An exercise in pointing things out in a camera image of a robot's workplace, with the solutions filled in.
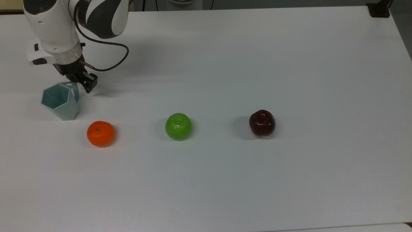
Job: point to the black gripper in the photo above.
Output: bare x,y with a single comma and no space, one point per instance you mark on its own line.
71,70

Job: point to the light blue hexagonal mug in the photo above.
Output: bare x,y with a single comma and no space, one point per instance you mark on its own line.
64,106

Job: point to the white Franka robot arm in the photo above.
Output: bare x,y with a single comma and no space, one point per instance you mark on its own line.
51,25

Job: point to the orange fruit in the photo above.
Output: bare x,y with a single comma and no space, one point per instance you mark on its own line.
100,134

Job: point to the green apple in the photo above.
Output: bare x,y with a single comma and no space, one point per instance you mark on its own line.
178,127

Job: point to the dark red apple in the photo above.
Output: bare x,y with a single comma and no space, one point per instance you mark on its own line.
262,124

